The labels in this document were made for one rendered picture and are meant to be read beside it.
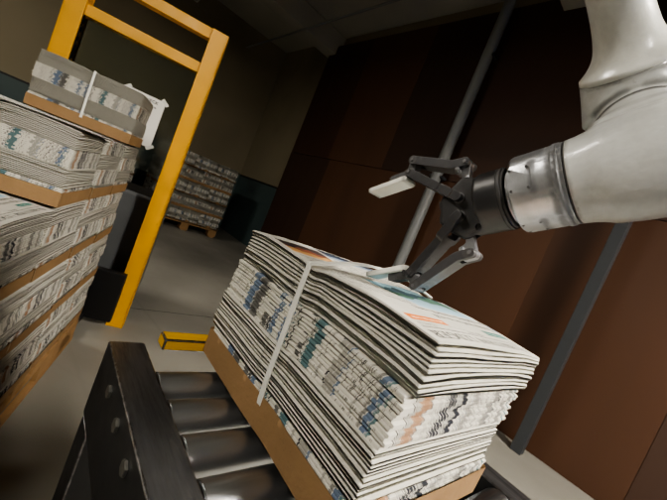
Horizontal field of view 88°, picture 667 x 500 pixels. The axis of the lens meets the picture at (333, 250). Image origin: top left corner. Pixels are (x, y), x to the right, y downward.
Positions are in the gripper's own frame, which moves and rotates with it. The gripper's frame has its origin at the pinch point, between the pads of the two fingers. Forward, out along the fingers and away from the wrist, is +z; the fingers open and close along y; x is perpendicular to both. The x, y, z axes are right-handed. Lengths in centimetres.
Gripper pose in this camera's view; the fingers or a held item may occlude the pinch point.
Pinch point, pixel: (378, 230)
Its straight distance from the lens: 55.3
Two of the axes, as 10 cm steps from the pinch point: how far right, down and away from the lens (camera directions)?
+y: -0.6, 9.6, -2.8
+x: 7.1, 2.4, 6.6
